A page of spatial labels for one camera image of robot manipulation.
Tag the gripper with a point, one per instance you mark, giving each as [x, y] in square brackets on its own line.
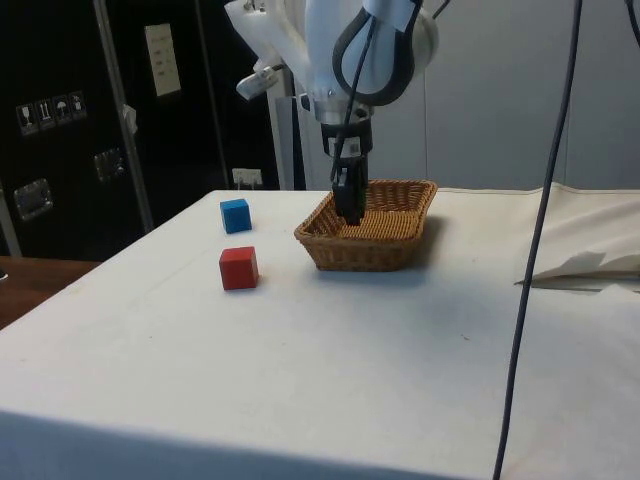
[350, 140]

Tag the blue cube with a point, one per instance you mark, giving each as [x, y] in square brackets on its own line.
[236, 216]

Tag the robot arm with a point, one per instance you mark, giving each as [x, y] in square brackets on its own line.
[320, 55]

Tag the wicker basket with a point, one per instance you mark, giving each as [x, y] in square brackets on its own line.
[360, 252]

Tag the red cube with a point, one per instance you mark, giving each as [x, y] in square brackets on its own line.
[239, 270]

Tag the black cabinet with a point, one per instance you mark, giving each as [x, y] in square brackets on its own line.
[65, 60]

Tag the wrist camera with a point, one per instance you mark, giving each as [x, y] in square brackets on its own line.
[255, 82]

